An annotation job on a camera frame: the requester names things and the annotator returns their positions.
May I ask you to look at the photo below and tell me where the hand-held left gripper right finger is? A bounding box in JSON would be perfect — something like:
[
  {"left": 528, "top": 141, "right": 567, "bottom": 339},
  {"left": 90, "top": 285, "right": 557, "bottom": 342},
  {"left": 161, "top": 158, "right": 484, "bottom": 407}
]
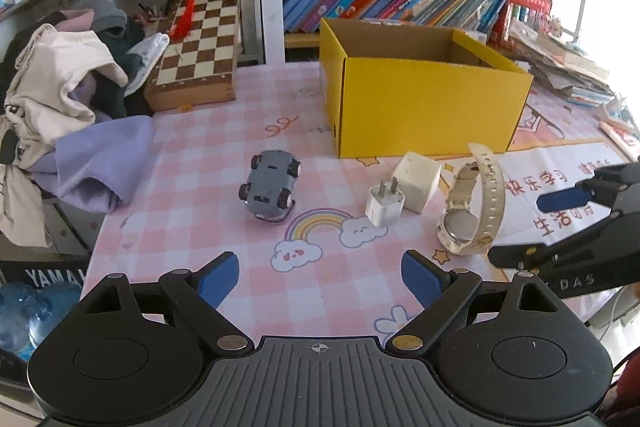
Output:
[{"left": 385, "top": 250, "right": 563, "bottom": 355}]

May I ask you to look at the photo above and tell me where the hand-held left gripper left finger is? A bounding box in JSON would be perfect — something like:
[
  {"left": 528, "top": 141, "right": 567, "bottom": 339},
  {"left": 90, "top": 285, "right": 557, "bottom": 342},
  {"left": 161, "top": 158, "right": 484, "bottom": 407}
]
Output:
[{"left": 77, "top": 251, "right": 253, "bottom": 358}]

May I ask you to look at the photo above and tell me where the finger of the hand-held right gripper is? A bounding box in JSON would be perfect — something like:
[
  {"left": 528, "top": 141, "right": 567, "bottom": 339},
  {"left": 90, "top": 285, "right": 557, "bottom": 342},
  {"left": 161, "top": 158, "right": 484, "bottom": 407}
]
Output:
[
  {"left": 536, "top": 161, "right": 640, "bottom": 212},
  {"left": 489, "top": 207, "right": 640, "bottom": 269}
]

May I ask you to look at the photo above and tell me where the cream strap wristwatch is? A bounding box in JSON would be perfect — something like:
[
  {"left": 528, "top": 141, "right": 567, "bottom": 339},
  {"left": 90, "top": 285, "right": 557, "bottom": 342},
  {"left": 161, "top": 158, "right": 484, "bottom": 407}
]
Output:
[{"left": 436, "top": 143, "right": 506, "bottom": 256}]

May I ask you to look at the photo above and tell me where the small white charger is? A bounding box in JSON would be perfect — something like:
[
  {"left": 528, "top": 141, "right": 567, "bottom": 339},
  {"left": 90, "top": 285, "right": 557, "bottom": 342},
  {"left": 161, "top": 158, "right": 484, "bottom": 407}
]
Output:
[{"left": 365, "top": 177, "right": 406, "bottom": 229}]

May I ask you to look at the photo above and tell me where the large white charger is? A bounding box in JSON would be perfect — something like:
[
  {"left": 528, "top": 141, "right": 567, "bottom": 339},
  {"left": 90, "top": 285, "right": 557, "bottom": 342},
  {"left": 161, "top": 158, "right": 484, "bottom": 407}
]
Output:
[{"left": 393, "top": 151, "right": 442, "bottom": 212}]

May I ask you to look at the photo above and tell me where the grey toy car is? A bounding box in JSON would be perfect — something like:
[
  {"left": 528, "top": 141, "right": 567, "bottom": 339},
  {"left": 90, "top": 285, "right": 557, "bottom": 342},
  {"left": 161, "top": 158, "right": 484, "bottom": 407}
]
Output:
[{"left": 239, "top": 149, "right": 302, "bottom": 223}]

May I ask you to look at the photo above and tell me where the yellow cardboard box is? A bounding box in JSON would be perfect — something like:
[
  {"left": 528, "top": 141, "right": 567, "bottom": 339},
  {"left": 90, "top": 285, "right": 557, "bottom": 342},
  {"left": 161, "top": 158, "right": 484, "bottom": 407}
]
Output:
[{"left": 319, "top": 18, "right": 535, "bottom": 159}]

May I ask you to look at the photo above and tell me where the pink checked cloth desktop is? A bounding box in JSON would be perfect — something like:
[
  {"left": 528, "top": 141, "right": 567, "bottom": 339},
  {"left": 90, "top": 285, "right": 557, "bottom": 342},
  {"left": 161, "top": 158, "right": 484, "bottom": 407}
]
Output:
[{"left": 87, "top": 57, "right": 640, "bottom": 348}]

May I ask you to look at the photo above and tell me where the pink red magazine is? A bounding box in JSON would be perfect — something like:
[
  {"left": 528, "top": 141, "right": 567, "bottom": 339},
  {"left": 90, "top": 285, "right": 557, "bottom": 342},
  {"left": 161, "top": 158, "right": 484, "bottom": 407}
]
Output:
[{"left": 597, "top": 119, "right": 640, "bottom": 160}]

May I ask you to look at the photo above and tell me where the stack of papers and books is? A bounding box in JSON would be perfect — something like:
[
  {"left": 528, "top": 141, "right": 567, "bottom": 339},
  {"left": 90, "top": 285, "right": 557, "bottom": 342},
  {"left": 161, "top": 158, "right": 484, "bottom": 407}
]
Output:
[{"left": 510, "top": 19, "right": 618, "bottom": 108}]

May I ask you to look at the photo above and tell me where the black case white lettering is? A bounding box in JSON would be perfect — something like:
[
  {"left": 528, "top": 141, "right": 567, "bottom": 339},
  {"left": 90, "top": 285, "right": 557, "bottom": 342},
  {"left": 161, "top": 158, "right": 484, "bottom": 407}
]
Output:
[{"left": 0, "top": 257, "right": 93, "bottom": 293}]

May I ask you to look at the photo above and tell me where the lilac garment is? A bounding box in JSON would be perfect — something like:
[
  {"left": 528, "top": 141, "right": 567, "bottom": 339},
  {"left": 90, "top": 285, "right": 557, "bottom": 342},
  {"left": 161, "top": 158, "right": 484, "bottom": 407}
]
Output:
[{"left": 30, "top": 114, "right": 156, "bottom": 214}]

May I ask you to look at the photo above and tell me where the blue water bottle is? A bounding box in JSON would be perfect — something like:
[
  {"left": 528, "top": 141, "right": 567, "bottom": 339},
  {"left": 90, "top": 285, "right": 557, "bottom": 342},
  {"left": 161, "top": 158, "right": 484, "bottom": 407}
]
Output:
[{"left": 0, "top": 282, "right": 83, "bottom": 360}]

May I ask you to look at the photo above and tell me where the red box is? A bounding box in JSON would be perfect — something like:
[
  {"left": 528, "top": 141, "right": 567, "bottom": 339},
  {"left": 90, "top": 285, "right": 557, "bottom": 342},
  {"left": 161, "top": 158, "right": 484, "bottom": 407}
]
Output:
[{"left": 500, "top": 0, "right": 553, "bottom": 25}]

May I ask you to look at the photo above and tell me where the wooden chessboard box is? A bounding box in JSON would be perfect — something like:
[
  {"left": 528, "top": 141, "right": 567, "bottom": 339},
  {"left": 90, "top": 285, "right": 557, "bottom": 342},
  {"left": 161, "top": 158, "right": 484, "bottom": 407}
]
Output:
[{"left": 144, "top": 0, "right": 242, "bottom": 112}]

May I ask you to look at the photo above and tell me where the red tassel ornament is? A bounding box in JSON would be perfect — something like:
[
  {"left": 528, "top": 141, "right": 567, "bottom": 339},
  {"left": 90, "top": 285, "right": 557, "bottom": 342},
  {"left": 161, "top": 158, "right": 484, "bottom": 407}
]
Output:
[{"left": 167, "top": 0, "right": 198, "bottom": 42}]

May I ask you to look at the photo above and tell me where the pile of clothes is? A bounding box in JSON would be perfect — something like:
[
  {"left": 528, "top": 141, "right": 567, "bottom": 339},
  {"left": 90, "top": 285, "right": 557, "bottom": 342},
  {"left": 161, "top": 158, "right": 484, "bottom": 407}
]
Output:
[{"left": 0, "top": 23, "right": 130, "bottom": 248}]

